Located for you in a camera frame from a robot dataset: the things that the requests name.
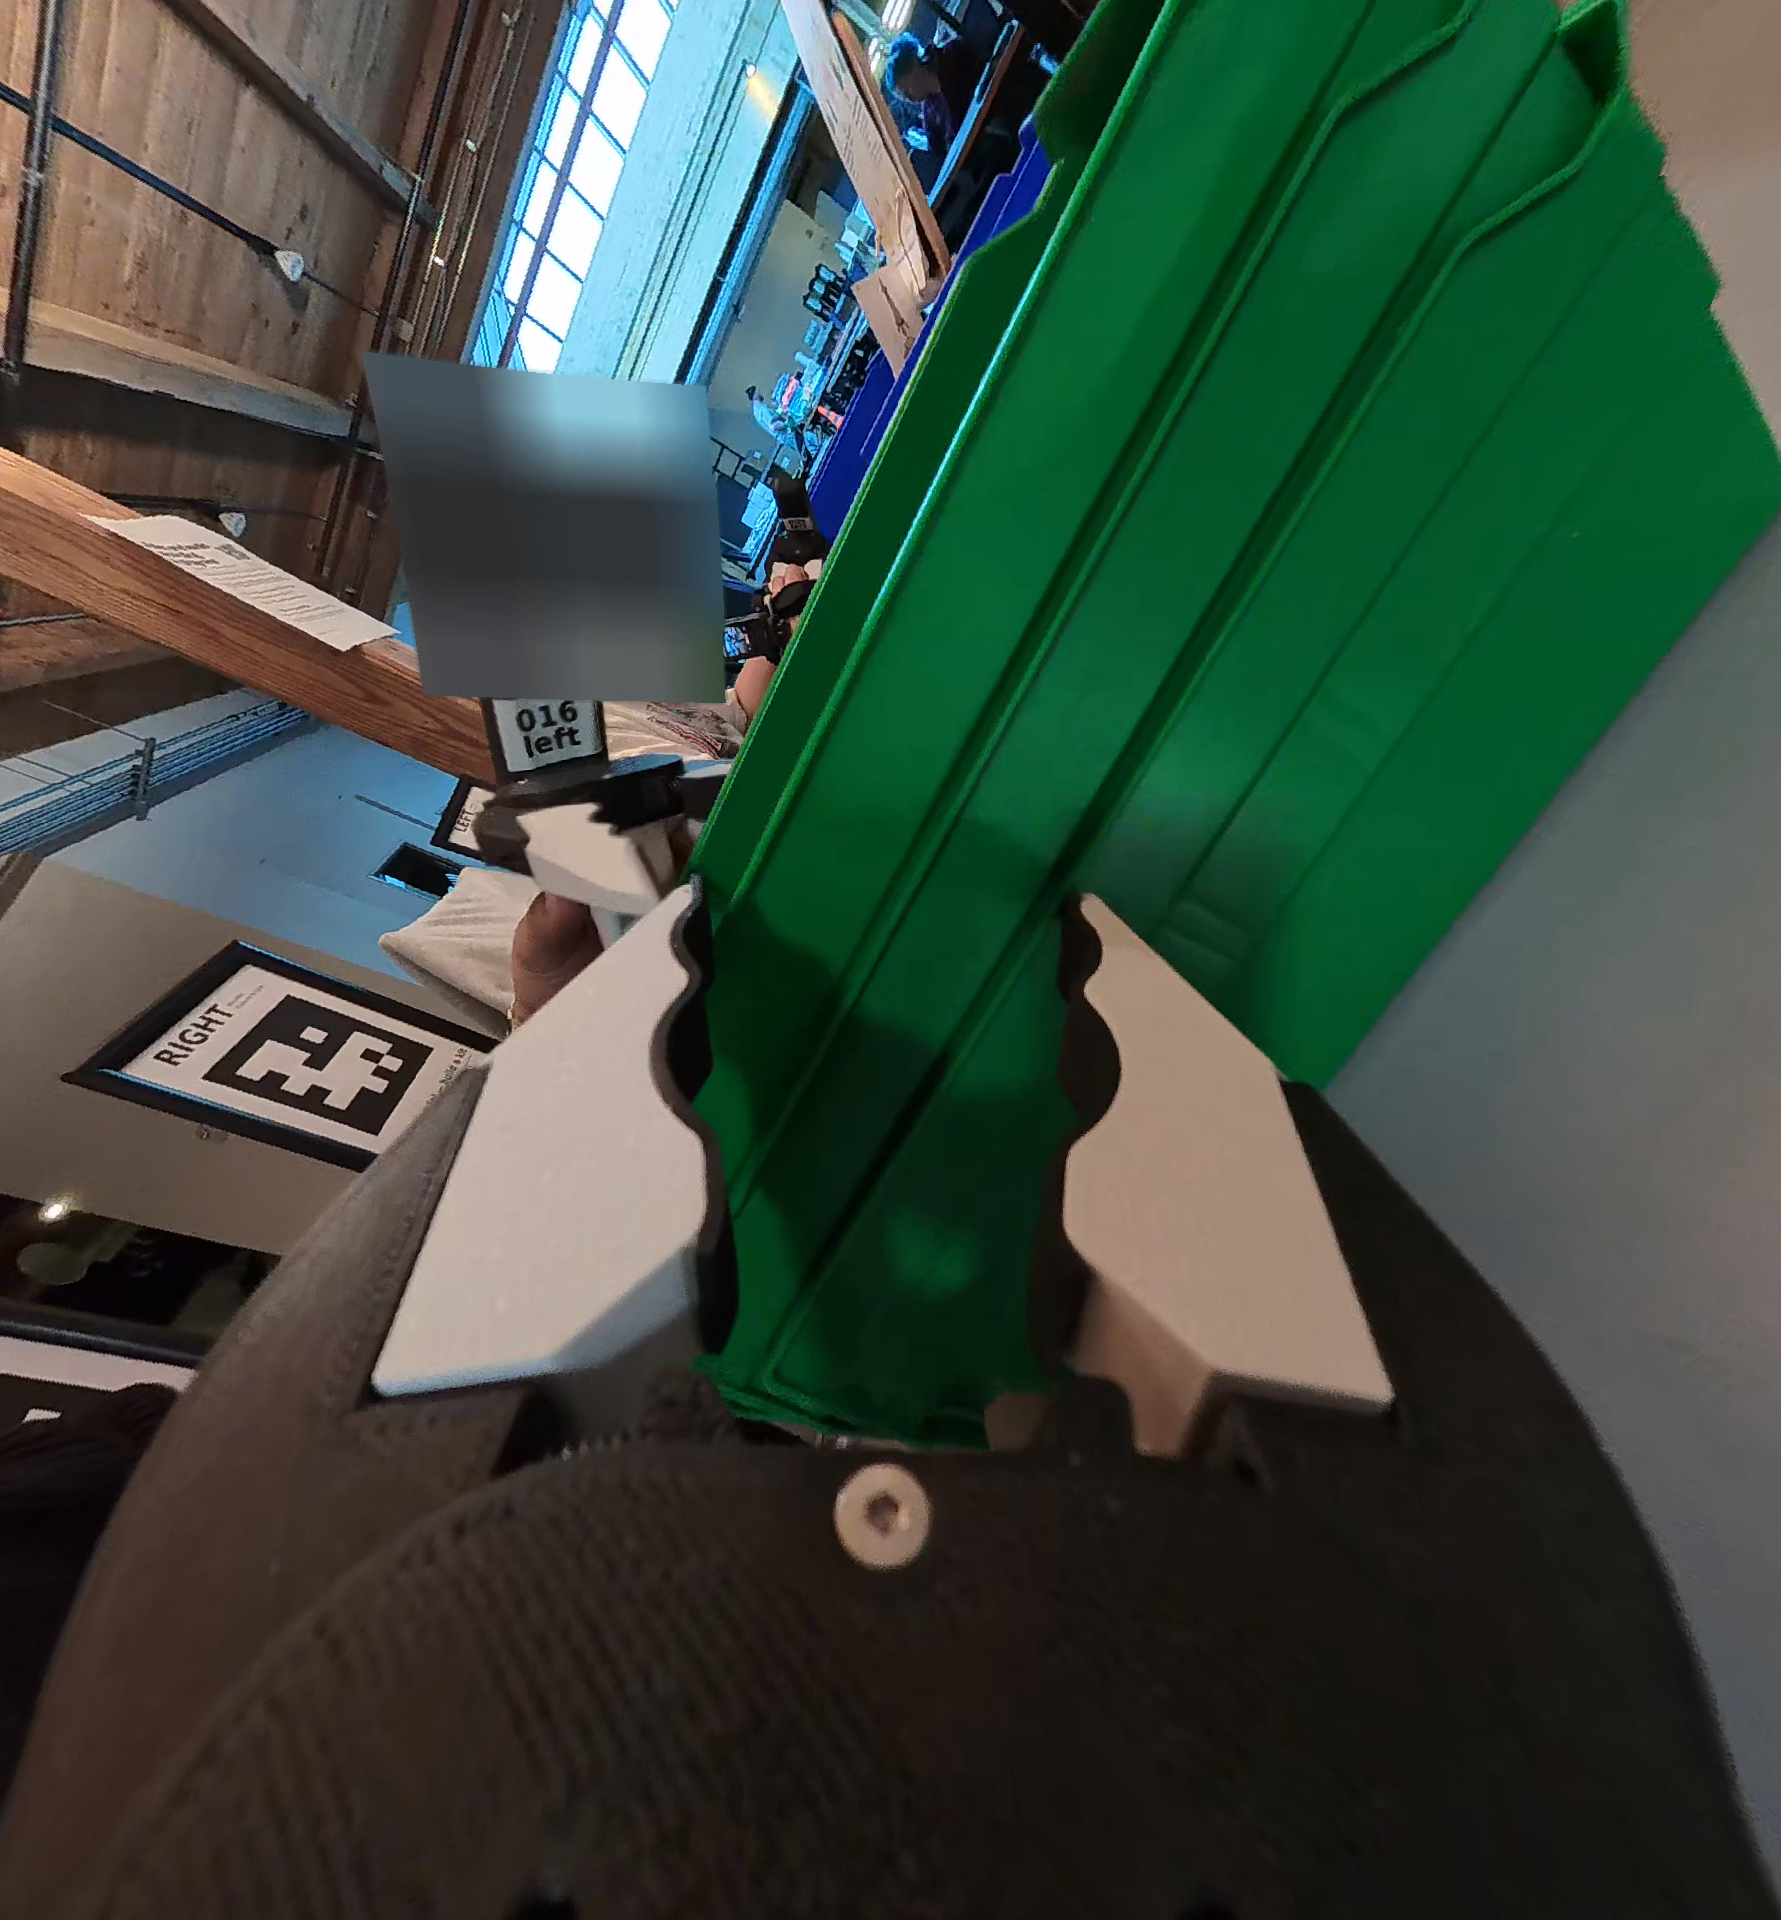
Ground grey desk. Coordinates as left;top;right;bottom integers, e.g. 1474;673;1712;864
1317;0;1781;1920

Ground large window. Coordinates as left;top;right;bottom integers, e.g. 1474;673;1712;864
464;0;688;380

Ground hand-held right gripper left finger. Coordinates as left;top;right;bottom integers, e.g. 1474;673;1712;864
370;882;728;1403

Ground person's left hand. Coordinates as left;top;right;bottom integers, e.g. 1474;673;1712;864
508;894;620;1038

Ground hanging cardboard sign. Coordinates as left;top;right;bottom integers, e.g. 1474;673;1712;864
787;0;953;372

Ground grey conduit pipes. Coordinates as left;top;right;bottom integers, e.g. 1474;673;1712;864
0;693;311;891

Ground person's dark knit sweater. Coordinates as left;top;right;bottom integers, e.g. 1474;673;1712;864
0;1381;185;1920

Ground wooden beam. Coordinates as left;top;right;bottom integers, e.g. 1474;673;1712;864
0;414;503;786

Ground blue plastic bin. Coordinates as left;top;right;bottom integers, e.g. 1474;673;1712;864
808;149;1059;562

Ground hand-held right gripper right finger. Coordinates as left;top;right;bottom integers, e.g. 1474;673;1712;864
1035;894;1395;1457

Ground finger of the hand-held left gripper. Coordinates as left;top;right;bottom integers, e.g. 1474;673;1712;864
524;808;688;952

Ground white paper note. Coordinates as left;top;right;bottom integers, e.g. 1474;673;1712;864
88;510;406;659

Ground black framed marker poster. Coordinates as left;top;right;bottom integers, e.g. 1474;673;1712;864
63;940;500;1176

